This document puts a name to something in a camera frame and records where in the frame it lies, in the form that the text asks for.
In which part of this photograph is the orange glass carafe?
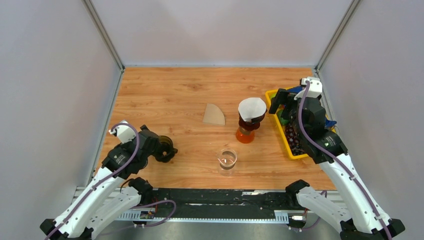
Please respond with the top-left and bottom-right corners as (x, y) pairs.
(235, 127), (255, 144)

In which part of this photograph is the aluminium frame post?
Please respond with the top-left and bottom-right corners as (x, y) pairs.
(314, 0), (362, 75)
(81, 0), (125, 73)

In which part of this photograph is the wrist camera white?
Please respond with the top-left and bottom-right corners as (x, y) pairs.
(108, 125), (136, 144)
(294, 76), (323, 100)

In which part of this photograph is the aluminium frame post right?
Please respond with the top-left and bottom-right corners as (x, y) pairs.
(314, 0), (362, 75)

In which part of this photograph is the olive plastic coffee dripper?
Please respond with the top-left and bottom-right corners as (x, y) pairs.
(153, 135), (178, 163)

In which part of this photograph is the aluminium frame post left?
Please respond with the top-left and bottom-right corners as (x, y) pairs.
(81, 0), (125, 73)

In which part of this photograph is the clear glass beaker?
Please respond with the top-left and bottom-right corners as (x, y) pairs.
(215, 148), (238, 177)

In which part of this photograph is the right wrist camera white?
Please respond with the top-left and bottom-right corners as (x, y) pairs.
(294, 76), (323, 100)

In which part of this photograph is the blue chips bag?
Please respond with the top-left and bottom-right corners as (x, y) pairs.
(287, 85), (338, 130)

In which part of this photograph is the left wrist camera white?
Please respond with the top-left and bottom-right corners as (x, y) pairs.
(108, 125), (136, 144)

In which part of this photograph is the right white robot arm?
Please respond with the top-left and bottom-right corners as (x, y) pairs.
(265, 87), (406, 240)

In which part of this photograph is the brown paper coffee filter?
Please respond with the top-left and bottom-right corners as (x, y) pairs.
(202, 103), (226, 126)

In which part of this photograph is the white paper coffee filter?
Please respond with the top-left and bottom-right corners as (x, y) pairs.
(238, 97), (267, 123)

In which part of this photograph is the dark grape bunch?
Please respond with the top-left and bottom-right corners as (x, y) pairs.
(284, 124), (305, 156)

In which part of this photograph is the green lime lower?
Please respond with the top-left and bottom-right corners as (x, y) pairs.
(276, 109), (289, 126)

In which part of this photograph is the brown plastic coffee dripper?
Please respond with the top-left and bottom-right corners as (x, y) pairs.
(238, 112), (267, 132)

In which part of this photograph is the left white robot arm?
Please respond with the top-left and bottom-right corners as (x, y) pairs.
(40, 121), (164, 240)

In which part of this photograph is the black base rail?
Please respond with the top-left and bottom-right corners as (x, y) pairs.
(140, 188), (305, 220)

